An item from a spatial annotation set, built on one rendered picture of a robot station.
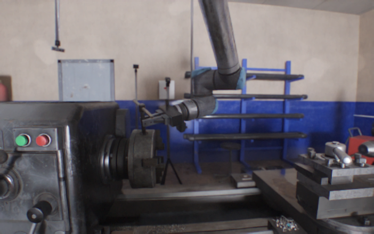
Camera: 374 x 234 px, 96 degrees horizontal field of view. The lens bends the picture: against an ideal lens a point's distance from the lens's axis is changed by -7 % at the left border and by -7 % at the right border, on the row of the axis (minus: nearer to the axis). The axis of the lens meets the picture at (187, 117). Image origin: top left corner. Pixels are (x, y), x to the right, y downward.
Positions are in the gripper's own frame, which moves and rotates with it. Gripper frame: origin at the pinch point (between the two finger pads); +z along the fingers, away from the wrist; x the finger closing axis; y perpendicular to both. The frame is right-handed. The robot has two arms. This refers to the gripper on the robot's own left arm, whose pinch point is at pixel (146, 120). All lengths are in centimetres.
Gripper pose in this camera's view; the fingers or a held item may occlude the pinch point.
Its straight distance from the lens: 74.7
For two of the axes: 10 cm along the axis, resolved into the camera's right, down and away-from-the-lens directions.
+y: -0.1, -9.0, -4.3
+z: -8.6, 2.3, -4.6
